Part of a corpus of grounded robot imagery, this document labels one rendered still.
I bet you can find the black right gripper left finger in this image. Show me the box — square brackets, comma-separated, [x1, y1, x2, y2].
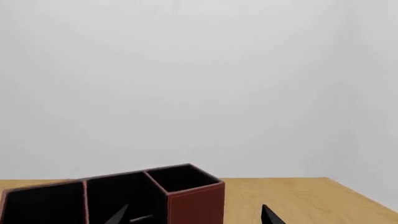
[104, 203, 129, 224]

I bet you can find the brown leather compartment caddy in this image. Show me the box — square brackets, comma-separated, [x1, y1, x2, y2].
[0, 162, 226, 224]

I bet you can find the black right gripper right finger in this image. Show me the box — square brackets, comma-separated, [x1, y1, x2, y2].
[260, 203, 287, 224]

